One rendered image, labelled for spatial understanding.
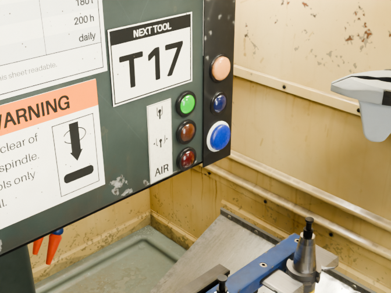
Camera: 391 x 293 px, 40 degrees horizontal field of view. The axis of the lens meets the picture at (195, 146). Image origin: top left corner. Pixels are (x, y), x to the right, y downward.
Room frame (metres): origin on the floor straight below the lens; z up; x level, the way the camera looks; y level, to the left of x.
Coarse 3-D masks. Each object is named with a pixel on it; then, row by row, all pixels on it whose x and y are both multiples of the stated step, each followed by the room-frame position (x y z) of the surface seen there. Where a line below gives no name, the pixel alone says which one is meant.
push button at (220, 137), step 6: (216, 126) 0.54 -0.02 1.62; (222, 126) 0.54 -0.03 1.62; (216, 132) 0.53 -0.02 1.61; (222, 132) 0.54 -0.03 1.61; (228, 132) 0.54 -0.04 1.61; (210, 138) 0.53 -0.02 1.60; (216, 138) 0.53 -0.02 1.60; (222, 138) 0.54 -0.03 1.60; (228, 138) 0.54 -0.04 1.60; (210, 144) 0.53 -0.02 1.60; (216, 144) 0.53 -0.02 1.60; (222, 144) 0.54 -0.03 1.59
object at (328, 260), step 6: (318, 246) 0.84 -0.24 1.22; (318, 252) 0.83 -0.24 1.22; (324, 252) 0.83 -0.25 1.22; (330, 252) 0.83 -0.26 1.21; (318, 258) 0.81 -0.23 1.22; (324, 258) 0.81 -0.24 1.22; (330, 258) 0.81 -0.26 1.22; (336, 258) 0.81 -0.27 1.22; (324, 264) 0.79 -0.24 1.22; (330, 264) 0.79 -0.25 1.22; (336, 264) 0.79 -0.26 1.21
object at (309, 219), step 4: (308, 220) 0.77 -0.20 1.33; (312, 220) 0.77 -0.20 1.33; (308, 224) 0.77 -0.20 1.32; (304, 228) 0.78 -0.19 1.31; (308, 228) 0.77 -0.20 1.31; (312, 228) 0.78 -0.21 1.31; (304, 232) 0.77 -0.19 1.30; (308, 232) 0.77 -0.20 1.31; (312, 232) 0.77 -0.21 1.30; (304, 236) 0.77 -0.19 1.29; (308, 236) 0.77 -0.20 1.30
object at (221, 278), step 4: (220, 276) 0.63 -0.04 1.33; (224, 276) 0.63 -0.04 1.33; (220, 280) 0.62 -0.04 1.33; (224, 280) 0.62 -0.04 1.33; (220, 284) 0.62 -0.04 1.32; (224, 284) 0.62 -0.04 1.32; (216, 288) 0.62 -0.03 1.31; (220, 288) 0.62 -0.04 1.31; (224, 288) 0.62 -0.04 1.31; (216, 292) 0.62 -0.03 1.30; (220, 292) 0.62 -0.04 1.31; (224, 292) 0.62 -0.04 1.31
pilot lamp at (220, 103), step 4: (220, 96) 0.54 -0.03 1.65; (224, 96) 0.54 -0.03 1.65; (216, 100) 0.54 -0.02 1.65; (220, 100) 0.54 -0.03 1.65; (224, 100) 0.54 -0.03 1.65; (216, 104) 0.53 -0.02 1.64; (220, 104) 0.54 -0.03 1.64; (224, 104) 0.54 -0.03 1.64; (216, 108) 0.53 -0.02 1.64; (220, 108) 0.54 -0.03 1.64
